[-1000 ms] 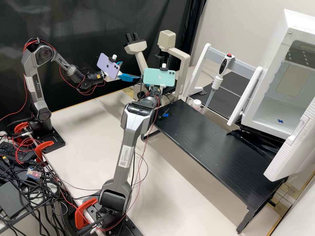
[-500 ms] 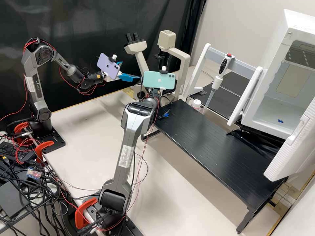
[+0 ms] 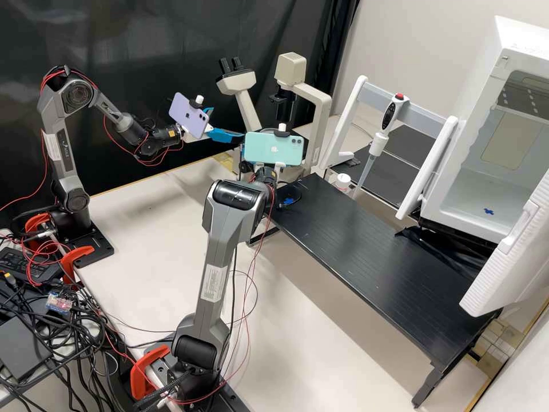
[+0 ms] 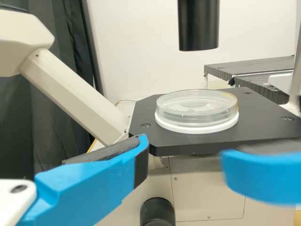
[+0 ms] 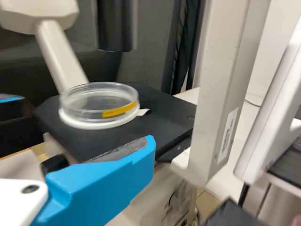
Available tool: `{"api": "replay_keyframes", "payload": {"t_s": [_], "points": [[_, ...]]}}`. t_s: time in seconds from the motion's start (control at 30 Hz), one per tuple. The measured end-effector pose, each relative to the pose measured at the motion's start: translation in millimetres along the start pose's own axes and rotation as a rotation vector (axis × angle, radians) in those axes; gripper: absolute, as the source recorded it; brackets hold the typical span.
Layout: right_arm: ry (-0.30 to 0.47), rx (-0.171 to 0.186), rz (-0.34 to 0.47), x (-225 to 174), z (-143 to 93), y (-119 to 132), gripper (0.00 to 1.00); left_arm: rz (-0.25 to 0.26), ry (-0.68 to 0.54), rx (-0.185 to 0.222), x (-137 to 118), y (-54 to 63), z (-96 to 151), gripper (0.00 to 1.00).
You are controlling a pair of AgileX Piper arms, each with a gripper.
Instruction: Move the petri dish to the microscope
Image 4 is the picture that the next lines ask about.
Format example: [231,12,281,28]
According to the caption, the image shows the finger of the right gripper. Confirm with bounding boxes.
[219,147,301,209]

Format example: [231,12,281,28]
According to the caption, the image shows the cream microscope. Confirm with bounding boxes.
[0,0,301,226]

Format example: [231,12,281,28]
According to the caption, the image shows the petri dish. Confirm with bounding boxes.
[155,89,240,126]

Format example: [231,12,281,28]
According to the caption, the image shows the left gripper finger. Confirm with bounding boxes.
[20,133,150,226]

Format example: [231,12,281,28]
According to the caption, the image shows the white pipette stand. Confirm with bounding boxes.
[268,72,294,87]

